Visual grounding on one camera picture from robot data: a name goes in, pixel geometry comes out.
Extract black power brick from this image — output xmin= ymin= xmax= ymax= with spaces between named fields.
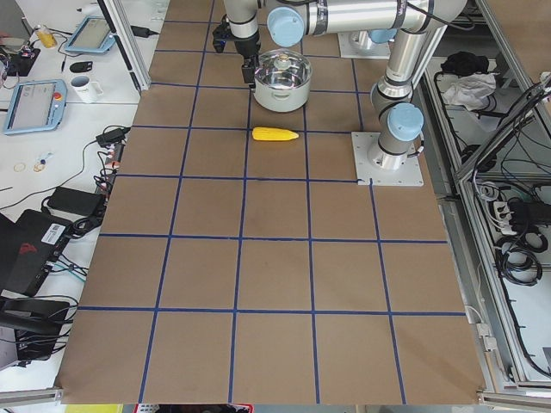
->
xmin=46 ymin=187 xmax=105 ymax=217

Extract near blue teach pendant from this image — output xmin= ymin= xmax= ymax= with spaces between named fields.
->
xmin=3 ymin=79 xmax=67 ymax=135

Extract black laptop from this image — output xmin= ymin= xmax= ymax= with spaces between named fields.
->
xmin=1 ymin=209 xmax=72 ymax=297

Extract aluminium frame post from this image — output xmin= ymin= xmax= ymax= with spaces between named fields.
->
xmin=97 ymin=0 xmax=151 ymax=94

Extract black computer mouse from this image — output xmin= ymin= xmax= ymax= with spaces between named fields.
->
xmin=69 ymin=61 xmax=93 ymax=73

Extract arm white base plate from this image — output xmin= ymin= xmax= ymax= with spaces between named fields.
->
xmin=351 ymin=132 xmax=424 ymax=187
xmin=338 ymin=31 xmax=391 ymax=60

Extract far blue teach pendant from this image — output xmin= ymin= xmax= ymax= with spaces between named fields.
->
xmin=65 ymin=16 xmax=115 ymax=54

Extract blue teach pendant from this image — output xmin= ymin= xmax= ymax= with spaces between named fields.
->
xmin=65 ymin=16 xmax=115 ymax=54
xmin=3 ymin=79 xmax=67 ymax=135

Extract black cloth bundle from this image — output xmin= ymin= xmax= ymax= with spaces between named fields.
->
xmin=441 ymin=52 xmax=489 ymax=77

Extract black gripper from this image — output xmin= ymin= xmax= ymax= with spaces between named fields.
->
xmin=234 ymin=36 xmax=261 ymax=84

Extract white power strip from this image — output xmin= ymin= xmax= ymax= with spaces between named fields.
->
xmin=492 ymin=200 xmax=517 ymax=236

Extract yellow corn cob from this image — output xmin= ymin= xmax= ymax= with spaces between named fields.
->
xmin=252 ymin=126 xmax=299 ymax=142

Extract glass pot lid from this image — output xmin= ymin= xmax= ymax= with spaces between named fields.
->
xmin=255 ymin=49 xmax=313 ymax=89

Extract white crumpled cloth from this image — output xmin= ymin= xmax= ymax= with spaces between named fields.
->
xmin=443 ymin=73 xmax=496 ymax=111

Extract yellow bottle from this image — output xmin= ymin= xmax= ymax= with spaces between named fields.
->
xmin=34 ymin=24 xmax=58 ymax=48

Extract white mug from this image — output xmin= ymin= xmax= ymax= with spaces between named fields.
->
xmin=71 ymin=75 xmax=103 ymax=103

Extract black power adapter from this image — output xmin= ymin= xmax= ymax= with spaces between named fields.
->
xmin=96 ymin=127 xmax=130 ymax=147

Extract coiled black cables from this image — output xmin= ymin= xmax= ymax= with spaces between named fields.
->
xmin=493 ymin=231 xmax=544 ymax=286

